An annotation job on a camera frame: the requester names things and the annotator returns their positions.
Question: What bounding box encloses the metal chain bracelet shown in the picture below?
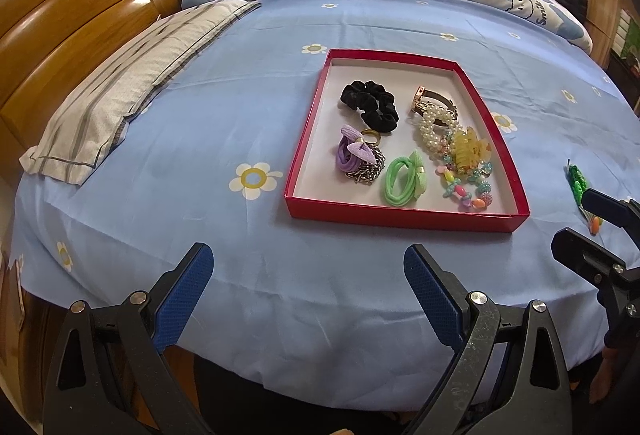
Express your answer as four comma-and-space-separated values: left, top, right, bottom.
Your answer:
344, 146, 389, 186

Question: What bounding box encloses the colourful bead bracelet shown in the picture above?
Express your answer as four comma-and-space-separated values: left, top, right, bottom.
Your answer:
435, 155, 497, 212

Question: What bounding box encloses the rose gold wristwatch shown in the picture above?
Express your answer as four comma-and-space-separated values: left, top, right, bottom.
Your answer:
411, 85, 460, 122

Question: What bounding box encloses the black scrunchie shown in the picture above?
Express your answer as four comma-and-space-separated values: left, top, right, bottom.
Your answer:
340, 79, 401, 134

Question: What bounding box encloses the green hair clip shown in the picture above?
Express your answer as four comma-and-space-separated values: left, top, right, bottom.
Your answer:
566, 159, 602, 237

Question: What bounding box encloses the blue floral bed sheet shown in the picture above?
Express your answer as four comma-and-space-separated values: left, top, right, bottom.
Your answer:
11, 0, 632, 401

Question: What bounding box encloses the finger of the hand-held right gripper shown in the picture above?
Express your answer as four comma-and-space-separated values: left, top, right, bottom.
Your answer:
581, 188, 640, 232
551, 227, 640, 298

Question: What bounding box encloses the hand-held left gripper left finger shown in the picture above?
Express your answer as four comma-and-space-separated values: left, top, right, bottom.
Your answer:
42, 242, 215, 435

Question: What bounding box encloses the red shallow box tray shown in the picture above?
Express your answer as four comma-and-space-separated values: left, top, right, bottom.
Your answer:
284, 48, 531, 234

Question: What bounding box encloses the yellow hair claw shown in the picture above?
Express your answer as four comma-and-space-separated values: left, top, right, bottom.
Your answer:
448, 126, 493, 176

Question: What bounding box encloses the purple bow hair tie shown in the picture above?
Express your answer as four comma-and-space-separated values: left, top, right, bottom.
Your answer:
336, 126, 382, 174

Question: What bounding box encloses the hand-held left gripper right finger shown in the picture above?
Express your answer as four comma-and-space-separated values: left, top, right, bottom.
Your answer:
404, 244, 573, 435

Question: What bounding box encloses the person's right hand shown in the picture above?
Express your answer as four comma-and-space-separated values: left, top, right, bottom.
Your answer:
570, 345, 632, 408

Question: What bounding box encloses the wooden headboard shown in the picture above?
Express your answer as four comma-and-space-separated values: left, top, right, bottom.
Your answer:
0, 0, 252, 188

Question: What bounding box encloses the grey striped pillow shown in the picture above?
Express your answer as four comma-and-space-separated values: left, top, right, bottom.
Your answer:
19, 0, 264, 187

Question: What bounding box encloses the white pearl bracelet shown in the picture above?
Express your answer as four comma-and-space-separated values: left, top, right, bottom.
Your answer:
417, 104, 463, 160

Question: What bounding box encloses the green bow hair tie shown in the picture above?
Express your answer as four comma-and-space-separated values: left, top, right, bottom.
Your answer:
384, 150, 431, 206

